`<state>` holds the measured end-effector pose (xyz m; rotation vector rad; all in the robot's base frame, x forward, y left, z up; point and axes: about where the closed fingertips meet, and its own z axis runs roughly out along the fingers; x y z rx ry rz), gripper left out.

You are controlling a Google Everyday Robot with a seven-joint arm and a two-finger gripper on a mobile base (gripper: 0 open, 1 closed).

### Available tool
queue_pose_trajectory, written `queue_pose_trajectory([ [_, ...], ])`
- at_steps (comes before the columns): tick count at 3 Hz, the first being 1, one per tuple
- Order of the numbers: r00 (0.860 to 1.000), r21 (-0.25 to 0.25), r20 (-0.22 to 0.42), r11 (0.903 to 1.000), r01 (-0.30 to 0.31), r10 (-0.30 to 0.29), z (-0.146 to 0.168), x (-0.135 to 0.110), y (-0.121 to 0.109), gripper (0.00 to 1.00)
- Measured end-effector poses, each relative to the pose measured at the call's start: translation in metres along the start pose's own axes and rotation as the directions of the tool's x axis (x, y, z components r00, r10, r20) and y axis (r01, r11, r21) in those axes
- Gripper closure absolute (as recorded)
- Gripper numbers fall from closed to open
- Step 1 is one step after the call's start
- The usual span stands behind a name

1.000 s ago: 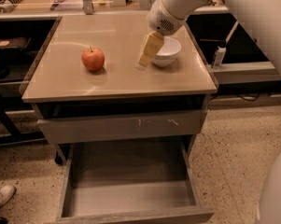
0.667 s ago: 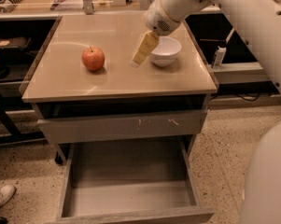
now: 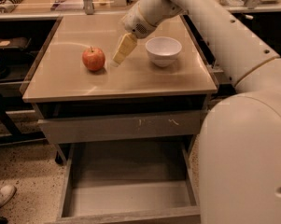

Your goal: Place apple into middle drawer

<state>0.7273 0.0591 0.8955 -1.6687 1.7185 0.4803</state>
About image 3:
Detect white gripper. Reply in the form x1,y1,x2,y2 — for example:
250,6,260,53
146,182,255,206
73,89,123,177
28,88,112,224
111,4,156,66

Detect red apple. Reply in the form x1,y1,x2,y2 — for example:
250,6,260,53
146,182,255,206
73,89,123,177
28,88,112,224
82,47,105,72

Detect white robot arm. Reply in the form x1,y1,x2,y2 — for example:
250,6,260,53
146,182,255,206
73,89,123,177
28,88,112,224
114,0,281,224

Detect grey drawer cabinet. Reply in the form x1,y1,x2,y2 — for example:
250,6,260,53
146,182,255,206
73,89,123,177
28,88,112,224
19,12,219,224

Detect grey top drawer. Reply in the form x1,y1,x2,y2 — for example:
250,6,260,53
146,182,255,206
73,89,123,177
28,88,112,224
38,110,204,144

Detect open grey middle drawer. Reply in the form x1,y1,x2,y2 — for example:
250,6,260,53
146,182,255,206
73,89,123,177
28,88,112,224
54,140,201,224

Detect white ceramic bowl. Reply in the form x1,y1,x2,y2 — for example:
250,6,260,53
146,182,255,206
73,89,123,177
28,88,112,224
146,36,182,67

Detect black office chair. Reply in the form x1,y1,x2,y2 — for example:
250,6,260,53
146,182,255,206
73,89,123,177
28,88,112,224
0,37,34,79

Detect white shoe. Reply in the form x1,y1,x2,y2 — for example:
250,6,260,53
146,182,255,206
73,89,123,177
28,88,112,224
0,185,17,208

